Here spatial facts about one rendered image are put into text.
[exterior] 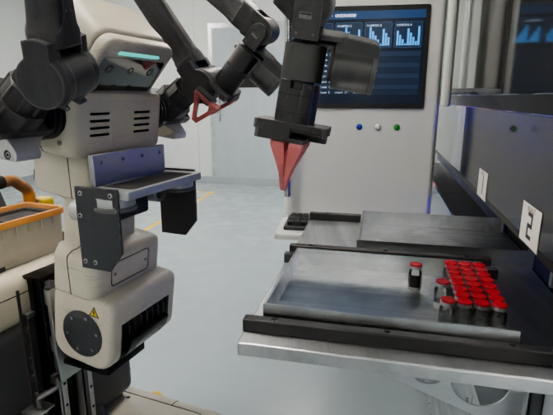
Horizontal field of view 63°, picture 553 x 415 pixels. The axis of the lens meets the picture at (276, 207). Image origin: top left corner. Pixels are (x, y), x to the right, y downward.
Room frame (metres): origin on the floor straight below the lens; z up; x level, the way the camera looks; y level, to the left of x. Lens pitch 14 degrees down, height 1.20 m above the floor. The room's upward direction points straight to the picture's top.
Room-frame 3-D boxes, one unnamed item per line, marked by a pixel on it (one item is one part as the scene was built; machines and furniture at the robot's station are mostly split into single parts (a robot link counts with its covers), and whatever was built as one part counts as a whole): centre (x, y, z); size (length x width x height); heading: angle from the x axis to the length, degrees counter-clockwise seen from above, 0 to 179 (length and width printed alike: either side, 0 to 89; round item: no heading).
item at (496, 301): (0.65, -0.33, 0.90); 0.18 x 0.02 x 0.05; 166
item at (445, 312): (0.59, -0.24, 0.90); 0.02 x 0.02 x 0.05
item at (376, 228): (1.00, -0.36, 0.90); 0.34 x 0.26 x 0.04; 77
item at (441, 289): (0.66, -0.26, 0.90); 0.02 x 0.02 x 0.05
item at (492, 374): (0.85, -0.26, 0.87); 0.70 x 0.48 x 0.02; 167
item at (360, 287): (0.69, -0.18, 0.90); 0.34 x 0.26 x 0.04; 76
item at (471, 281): (0.66, -0.31, 0.90); 0.18 x 0.02 x 0.05; 166
